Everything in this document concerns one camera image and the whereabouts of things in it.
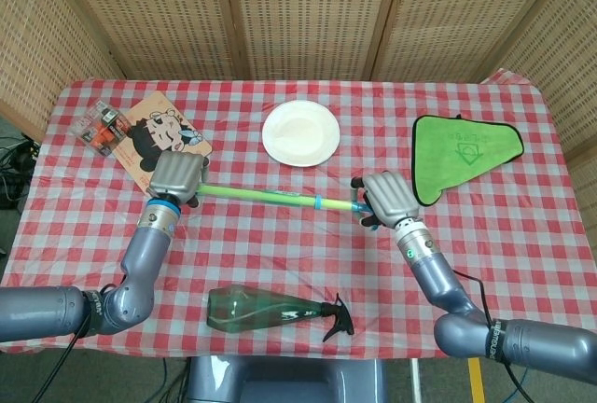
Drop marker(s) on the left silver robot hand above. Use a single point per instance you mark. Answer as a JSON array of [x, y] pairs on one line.
[[179, 174]]

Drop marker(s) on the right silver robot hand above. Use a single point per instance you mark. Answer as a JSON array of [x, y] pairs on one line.
[[389, 198]]

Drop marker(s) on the clear syringe barrel blue nozzle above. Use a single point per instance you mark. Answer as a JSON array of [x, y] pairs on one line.
[[317, 201]]

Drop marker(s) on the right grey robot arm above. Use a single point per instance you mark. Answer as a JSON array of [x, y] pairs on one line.
[[443, 282]]

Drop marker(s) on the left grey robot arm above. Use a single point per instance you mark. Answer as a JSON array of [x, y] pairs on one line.
[[135, 277]]

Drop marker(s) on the red white checkered tablecloth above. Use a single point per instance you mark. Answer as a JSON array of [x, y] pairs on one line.
[[280, 254]]

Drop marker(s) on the cartoon girl mouse pad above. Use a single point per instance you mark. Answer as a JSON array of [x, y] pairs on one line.
[[163, 132]]

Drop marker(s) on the green microfibre cloth black trim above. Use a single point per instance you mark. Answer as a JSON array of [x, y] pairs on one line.
[[462, 156]]

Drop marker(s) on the clear package orange items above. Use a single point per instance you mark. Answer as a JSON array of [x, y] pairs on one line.
[[100, 128]]

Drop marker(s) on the white paper plate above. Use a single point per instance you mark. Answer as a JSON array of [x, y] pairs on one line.
[[301, 133]]

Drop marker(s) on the green spray bottle black trigger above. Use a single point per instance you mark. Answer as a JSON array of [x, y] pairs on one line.
[[247, 312]]

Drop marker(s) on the white table leg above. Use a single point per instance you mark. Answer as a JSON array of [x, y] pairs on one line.
[[414, 382]]

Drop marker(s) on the woven bamboo folding screen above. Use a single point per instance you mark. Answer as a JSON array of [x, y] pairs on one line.
[[303, 11]]

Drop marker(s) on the grey robot torso base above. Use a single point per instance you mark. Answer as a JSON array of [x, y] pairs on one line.
[[284, 382]]

